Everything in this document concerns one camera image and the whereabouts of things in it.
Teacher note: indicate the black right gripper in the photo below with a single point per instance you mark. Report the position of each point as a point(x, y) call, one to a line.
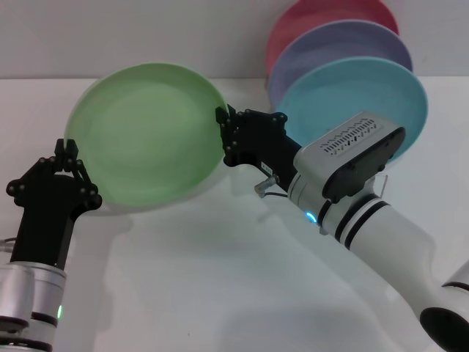
point(264, 143)

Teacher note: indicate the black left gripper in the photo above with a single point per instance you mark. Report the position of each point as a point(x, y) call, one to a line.
point(47, 223)

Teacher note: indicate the green plate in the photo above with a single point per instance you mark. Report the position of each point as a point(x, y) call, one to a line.
point(146, 139)

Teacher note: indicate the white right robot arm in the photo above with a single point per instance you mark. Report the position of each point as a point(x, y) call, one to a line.
point(384, 242)

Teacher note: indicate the red plate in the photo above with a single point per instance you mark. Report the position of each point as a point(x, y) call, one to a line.
point(293, 29)

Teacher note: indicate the turquoise blue plate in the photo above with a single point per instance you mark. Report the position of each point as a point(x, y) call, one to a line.
point(348, 91)

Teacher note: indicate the purple plate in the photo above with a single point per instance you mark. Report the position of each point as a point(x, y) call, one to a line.
point(329, 47)

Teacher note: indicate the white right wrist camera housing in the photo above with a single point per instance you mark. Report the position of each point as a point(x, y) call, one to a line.
point(348, 154)

